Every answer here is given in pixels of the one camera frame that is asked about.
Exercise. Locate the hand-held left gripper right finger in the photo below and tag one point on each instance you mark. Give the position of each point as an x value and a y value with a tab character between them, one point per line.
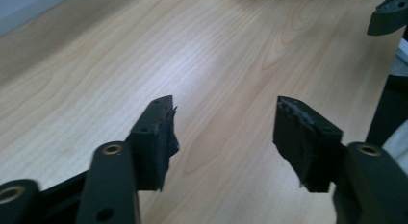
304	144

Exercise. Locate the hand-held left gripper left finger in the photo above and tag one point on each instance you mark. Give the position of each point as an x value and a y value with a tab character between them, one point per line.
154	137

